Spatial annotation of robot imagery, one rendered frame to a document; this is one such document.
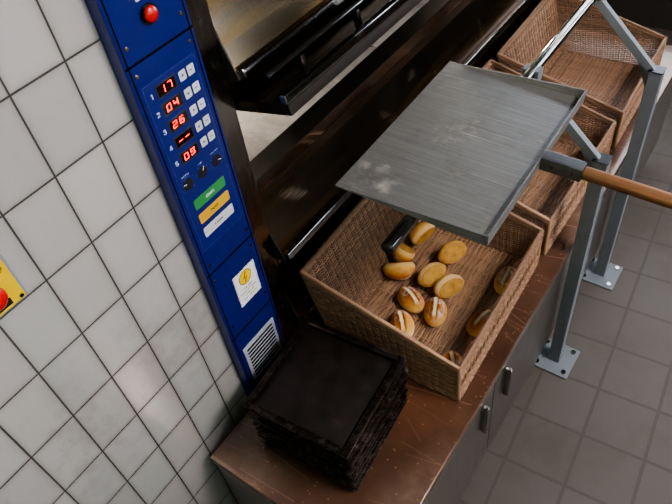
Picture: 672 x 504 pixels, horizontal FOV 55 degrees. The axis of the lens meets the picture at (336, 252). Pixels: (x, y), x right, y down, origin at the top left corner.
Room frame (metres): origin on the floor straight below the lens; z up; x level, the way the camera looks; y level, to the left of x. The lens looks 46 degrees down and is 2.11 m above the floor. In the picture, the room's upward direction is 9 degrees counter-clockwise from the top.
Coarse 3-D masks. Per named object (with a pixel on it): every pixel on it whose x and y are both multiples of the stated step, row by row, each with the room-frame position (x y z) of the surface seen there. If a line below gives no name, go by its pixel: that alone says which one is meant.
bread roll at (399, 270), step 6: (384, 264) 1.31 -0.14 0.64; (390, 264) 1.30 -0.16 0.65; (396, 264) 1.29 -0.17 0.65; (402, 264) 1.29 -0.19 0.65; (408, 264) 1.29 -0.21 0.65; (414, 264) 1.30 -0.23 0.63; (384, 270) 1.30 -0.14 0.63; (390, 270) 1.28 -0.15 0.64; (396, 270) 1.28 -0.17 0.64; (402, 270) 1.27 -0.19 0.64; (408, 270) 1.27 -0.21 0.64; (414, 270) 1.28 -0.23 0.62; (390, 276) 1.28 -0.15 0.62; (396, 276) 1.27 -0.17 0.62; (402, 276) 1.27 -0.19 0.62; (408, 276) 1.27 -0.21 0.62
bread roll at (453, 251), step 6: (444, 246) 1.33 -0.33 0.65; (450, 246) 1.33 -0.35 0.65; (456, 246) 1.33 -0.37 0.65; (462, 246) 1.33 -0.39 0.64; (438, 252) 1.33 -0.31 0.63; (444, 252) 1.31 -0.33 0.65; (450, 252) 1.31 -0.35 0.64; (456, 252) 1.32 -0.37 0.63; (462, 252) 1.32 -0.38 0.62; (438, 258) 1.31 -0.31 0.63; (444, 258) 1.30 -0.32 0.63; (450, 258) 1.30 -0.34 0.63; (456, 258) 1.30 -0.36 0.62
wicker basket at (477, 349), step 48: (336, 240) 1.26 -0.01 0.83; (432, 240) 1.42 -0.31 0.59; (528, 240) 1.28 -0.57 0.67; (336, 288) 1.18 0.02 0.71; (384, 288) 1.26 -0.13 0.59; (432, 288) 1.23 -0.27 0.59; (480, 288) 1.20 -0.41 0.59; (384, 336) 0.98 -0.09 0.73; (432, 336) 1.06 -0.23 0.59; (480, 336) 0.93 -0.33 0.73; (432, 384) 0.89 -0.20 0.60
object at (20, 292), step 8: (0, 256) 0.68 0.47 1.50; (0, 264) 0.67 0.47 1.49; (8, 272) 0.67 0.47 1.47; (0, 280) 0.66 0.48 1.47; (8, 280) 0.67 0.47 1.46; (16, 280) 0.68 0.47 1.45; (8, 288) 0.66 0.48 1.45; (16, 288) 0.67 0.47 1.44; (24, 288) 0.68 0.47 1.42; (8, 296) 0.66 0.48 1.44; (16, 296) 0.66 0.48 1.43; (24, 296) 0.67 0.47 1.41; (8, 304) 0.65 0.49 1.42; (0, 312) 0.64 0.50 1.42
